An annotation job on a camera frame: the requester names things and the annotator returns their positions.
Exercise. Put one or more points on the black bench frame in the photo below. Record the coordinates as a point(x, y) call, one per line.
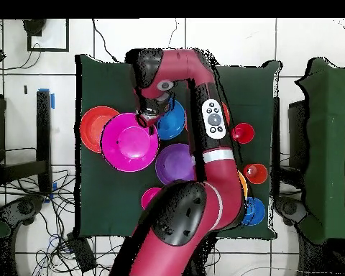
point(43, 129)

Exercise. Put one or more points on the purple plastic bowl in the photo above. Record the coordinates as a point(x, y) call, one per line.
point(172, 164)

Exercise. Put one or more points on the black box beside table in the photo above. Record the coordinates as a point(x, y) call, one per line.
point(297, 129)

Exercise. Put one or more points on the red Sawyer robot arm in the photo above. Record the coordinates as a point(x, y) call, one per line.
point(175, 253)

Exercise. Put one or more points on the large magenta plastic bowl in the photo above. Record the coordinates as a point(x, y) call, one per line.
point(129, 143)

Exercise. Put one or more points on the black power brick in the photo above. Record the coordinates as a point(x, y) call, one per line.
point(82, 253)

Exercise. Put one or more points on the dark green tablecloth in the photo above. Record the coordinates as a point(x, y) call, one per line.
point(103, 207)

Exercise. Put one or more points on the black square floor frame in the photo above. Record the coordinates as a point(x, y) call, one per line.
point(66, 34)

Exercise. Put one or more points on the small crimson plastic bowl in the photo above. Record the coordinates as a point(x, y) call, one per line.
point(148, 195)

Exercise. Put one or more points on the person's black shoe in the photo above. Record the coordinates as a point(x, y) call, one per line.
point(34, 26)

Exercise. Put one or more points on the large orange plastic bowl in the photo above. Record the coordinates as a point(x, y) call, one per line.
point(243, 184)

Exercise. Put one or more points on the light blue plastic bowl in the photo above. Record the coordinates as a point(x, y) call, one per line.
point(172, 123)

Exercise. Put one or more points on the orange plastic cup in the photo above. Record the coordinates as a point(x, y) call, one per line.
point(256, 174)

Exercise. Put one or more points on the red plastic cup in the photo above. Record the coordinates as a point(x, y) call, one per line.
point(244, 133)

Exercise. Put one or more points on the black office chair base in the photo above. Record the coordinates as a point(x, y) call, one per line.
point(290, 208)
point(26, 207)

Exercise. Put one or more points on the small dark blue bowl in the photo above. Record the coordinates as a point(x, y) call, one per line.
point(254, 211)

